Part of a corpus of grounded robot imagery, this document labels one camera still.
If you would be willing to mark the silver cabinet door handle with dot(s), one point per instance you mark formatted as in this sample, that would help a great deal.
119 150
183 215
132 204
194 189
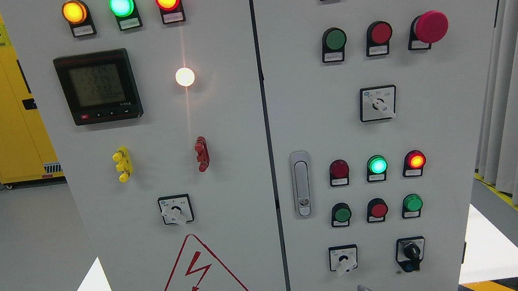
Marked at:
302 193

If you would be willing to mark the red terminal connector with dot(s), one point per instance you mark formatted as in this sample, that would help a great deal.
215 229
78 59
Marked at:
202 153

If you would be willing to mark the left panel rotary selector switch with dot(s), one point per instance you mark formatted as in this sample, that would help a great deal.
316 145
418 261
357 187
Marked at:
176 209

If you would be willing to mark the amber indicator light top left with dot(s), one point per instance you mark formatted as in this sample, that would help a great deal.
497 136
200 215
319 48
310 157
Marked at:
78 16

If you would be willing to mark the upper right rotary selector switch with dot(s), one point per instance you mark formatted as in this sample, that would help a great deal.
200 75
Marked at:
377 103

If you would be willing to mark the red push button second row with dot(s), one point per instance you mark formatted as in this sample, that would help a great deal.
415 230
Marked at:
378 38

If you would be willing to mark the lower right red indicator light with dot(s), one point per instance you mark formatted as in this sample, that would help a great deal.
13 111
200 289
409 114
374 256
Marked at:
413 164

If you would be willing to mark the black digital power meter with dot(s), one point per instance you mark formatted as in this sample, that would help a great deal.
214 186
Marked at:
99 87

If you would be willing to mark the lower left green push button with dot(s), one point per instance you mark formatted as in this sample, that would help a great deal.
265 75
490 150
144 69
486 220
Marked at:
340 215

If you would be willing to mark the lower red push button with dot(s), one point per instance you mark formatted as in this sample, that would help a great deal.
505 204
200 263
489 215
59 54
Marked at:
377 210

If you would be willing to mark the red indicator light top left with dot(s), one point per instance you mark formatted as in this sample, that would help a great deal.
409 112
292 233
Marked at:
171 11

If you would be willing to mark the red electric danger warning sticker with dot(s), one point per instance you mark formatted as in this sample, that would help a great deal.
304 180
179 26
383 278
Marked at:
197 268

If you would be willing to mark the red emergency stop mushroom button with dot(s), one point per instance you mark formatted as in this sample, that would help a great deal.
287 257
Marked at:
427 29

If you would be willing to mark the bottom black rotary selector switch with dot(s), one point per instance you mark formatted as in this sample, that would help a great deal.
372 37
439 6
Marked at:
409 253

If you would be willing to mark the green indicator light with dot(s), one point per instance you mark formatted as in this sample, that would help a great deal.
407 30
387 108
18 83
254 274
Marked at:
377 166
126 13

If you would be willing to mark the lower green indicator light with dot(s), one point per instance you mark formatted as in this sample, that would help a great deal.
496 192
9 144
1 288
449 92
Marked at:
377 166

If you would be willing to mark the grey electrical control cabinet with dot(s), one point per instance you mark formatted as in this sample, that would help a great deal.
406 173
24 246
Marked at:
261 92

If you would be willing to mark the yellow terminal connector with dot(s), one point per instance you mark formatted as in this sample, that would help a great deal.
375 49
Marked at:
123 163

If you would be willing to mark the lower right green push button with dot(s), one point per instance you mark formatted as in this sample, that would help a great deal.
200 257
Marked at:
412 206

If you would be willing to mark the green push button second row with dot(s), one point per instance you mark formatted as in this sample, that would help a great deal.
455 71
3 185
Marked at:
333 45

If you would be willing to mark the lower left red indicator light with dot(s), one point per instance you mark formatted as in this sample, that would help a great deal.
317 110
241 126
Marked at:
339 173

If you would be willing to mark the green push button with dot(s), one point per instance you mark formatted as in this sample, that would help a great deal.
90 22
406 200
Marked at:
412 206
340 215

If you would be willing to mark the white glowing indicator light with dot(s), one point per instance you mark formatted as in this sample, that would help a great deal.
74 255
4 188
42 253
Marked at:
185 77

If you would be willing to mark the bottom white rotary selector switch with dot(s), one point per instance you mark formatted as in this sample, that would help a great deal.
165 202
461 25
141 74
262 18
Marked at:
343 259

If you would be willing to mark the green indicator light top left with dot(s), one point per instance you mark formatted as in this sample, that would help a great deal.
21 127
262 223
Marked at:
126 13

